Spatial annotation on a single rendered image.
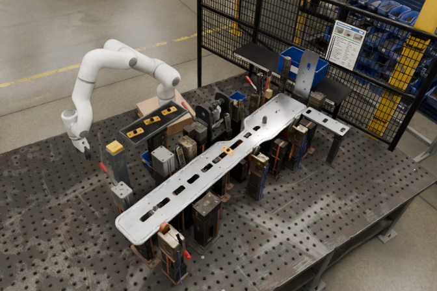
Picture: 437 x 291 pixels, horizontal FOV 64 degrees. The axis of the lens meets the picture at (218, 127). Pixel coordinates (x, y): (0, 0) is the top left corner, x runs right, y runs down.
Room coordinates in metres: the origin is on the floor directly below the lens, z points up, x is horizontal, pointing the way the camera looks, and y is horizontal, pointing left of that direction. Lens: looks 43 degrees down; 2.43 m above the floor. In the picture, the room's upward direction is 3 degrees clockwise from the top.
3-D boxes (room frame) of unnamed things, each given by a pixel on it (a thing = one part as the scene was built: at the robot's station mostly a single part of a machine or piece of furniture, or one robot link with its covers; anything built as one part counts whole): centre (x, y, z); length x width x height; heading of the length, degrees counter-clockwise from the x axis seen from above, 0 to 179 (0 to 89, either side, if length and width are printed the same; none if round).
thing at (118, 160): (1.18, 0.51, 0.92); 0.08 x 0.08 x 0.44; 50
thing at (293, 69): (2.09, -0.56, 1.10); 0.30 x 0.17 x 0.13; 49
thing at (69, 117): (1.35, 0.78, 1.15); 0.09 x 0.08 x 0.13; 47
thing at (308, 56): (1.89, -0.54, 1.17); 0.12 x 0.01 x 0.34; 50
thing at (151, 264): (0.86, 0.35, 0.84); 0.18 x 0.06 x 0.29; 50
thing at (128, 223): (1.32, -0.05, 1.00); 1.38 x 0.22 x 0.02; 140
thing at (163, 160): (1.19, 0.28, 0.90); 0.13 x 0.10 x 0.41; 50
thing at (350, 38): (2.05, -0.80, 1.30); 0.23 x 0.02 x 0.31; 50
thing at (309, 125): (1.63, -0.55, 0.84); 0.11 x 0.10 x 0.28; 50
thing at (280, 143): (1.44, -0.37, 0.84); 0.11 x 0.08 x 0.29; 50
